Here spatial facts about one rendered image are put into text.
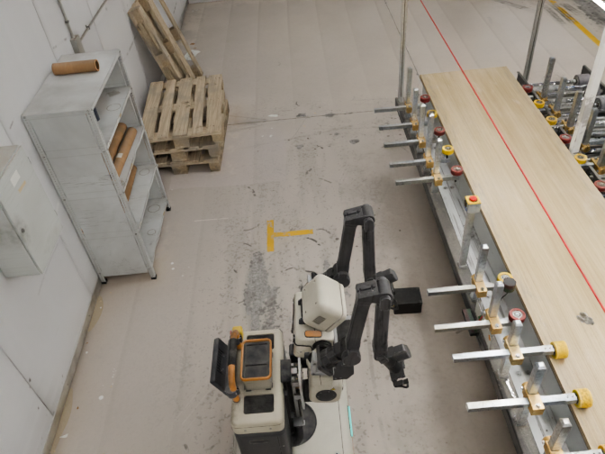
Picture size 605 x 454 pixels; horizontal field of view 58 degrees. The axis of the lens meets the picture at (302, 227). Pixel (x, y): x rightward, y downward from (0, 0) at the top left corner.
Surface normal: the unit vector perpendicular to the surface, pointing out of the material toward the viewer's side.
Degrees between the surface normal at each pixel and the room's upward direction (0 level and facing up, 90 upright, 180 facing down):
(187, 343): 0
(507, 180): 0
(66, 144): 90
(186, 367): 0
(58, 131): 90
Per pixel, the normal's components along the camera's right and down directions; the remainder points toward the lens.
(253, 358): -0.08, -0.74
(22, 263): 0.05, 0.66
